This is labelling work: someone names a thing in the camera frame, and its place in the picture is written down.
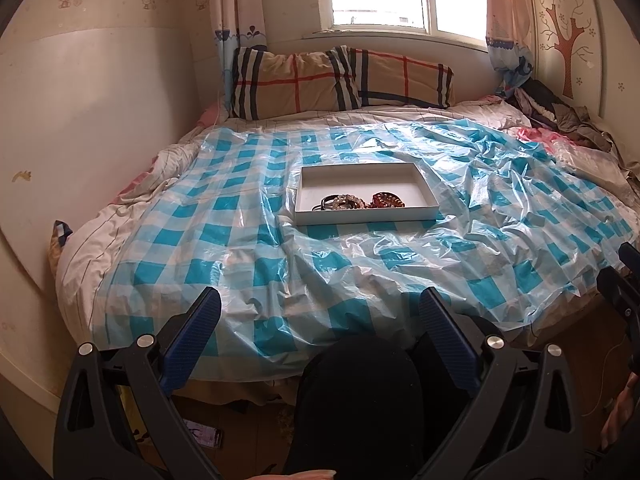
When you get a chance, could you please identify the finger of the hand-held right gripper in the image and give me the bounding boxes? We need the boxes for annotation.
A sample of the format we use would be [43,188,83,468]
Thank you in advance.
[618,242,640,273]
[597,266,640,332]

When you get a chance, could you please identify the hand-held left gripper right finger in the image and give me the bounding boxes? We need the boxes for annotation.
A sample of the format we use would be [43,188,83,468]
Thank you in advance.
[419,286,588,480]

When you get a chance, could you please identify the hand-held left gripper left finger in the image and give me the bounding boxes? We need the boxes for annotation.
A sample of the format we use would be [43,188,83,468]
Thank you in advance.
[52,286,223,480]

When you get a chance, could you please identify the amber bead bracelet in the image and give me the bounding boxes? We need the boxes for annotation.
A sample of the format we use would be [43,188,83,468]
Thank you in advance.
[370,190,406,209]

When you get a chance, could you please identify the white shallow cardboard box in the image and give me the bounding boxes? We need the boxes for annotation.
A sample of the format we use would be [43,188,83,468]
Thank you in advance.
[293,161,440,226]

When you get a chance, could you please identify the person's right hand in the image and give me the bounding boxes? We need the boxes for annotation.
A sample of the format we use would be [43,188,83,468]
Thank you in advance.
[600,384,640,453]

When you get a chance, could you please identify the blue checked plastic sheet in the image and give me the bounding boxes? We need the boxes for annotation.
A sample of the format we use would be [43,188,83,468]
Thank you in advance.
[92,122,628,382]

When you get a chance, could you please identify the person's black trousers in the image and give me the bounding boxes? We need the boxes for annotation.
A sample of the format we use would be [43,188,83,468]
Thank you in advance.
[285,310,483,480]

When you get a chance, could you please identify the pile of clothes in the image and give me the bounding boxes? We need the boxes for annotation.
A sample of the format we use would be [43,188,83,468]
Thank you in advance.
[507,80,632,161]

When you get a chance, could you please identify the small patterned cushion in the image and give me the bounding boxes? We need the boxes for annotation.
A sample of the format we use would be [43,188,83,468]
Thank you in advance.
[49,220,74,262]

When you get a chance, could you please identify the pink cloth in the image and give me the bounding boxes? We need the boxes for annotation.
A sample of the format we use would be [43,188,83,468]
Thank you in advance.
[196,101,227,127]

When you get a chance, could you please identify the patterned curtain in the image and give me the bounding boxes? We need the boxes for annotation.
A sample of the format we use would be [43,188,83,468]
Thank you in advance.
[482,0,536,97]
[209,0,268,111]

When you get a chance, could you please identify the plaid beige pillow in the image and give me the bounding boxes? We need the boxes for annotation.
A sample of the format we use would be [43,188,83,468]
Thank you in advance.
[231,46,359,121]
[347,47,455,110]

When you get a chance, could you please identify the brown tree wall sticker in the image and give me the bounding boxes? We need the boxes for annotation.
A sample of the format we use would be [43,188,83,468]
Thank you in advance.
[535,0,598,98]

